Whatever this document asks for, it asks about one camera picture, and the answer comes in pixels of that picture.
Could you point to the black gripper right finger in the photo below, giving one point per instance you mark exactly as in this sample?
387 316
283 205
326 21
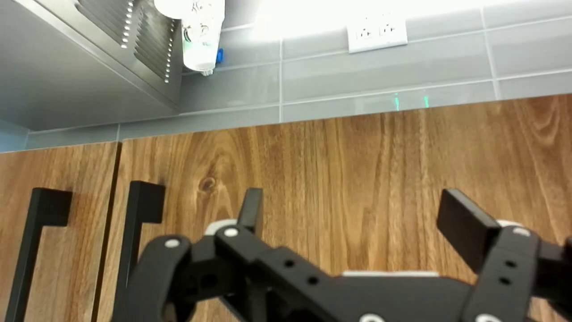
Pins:
507 268

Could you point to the narrow wooden cabinet door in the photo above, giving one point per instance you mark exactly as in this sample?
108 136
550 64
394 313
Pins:
72 171

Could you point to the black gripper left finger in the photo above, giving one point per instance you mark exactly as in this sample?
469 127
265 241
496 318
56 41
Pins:
239 268

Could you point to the wide wooden cabinet door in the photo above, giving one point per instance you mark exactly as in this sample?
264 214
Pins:
358 166

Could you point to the white double wall outlet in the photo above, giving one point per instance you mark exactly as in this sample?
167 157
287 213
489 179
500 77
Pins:
378 35

